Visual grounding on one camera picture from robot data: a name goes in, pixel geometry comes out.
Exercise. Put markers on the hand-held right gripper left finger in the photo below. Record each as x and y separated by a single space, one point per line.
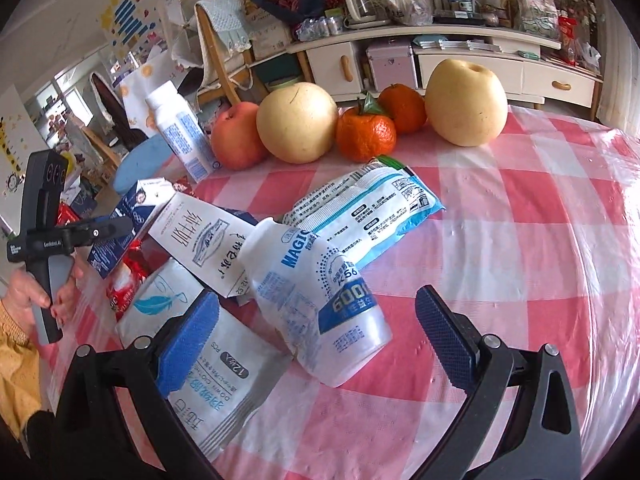
187 340

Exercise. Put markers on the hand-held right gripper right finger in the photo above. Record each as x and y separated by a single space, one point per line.
445 340

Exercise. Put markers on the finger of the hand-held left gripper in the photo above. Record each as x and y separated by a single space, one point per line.
115 229

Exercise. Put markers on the dark blue milk carton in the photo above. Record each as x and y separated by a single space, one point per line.
145 200

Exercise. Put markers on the white feather-print pouch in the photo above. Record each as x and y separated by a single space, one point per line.
235 375

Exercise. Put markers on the red gold-edged snack packet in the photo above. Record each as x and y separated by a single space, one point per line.
125 290

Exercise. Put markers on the white milk carton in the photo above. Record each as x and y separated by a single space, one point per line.
200 240

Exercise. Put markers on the crushed white plastic bottle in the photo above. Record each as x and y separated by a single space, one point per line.
320 320

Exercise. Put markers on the blue and white wipes packet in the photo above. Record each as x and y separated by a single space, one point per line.
380 205

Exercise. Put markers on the person's left hand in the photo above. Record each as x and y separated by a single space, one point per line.
25 285

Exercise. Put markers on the blue cushioned chair seat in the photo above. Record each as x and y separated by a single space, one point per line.
145 160

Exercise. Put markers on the red checked tablecloth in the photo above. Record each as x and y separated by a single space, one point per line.
500 260

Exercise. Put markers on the dark carved chair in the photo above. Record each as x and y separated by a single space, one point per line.
110 105

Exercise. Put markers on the white capped plastic bottle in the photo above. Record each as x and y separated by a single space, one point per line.
182 130

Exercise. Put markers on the red apple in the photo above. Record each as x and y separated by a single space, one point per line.
235 137

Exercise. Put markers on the orange-print white cloth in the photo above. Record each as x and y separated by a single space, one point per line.
150 80

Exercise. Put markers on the wooden chair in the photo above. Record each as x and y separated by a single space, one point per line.
220 75

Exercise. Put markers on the yellow pear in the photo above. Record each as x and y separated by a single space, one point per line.
465 105
297 122

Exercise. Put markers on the orange tangerine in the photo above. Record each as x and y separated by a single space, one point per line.
365 135
405 107

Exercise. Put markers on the green pot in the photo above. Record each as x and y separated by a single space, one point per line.
282 85

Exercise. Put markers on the light blue lace cloth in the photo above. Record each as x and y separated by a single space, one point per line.
225 25

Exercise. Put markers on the cardboard box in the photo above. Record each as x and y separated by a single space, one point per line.
270 45

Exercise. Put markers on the white cabinet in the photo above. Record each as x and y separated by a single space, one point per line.
325 67

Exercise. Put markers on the pink box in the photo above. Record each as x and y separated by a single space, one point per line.
392 67

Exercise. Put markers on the pack of silver cans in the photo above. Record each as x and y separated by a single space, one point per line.
320 27

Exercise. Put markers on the white curtain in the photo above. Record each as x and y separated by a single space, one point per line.
620 60

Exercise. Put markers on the white electric kettle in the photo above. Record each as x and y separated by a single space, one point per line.
362 7

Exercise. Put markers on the clear plastic bag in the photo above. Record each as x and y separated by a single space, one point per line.
535 10

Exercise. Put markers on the wall poster with blue bars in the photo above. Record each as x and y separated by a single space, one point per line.
127 15

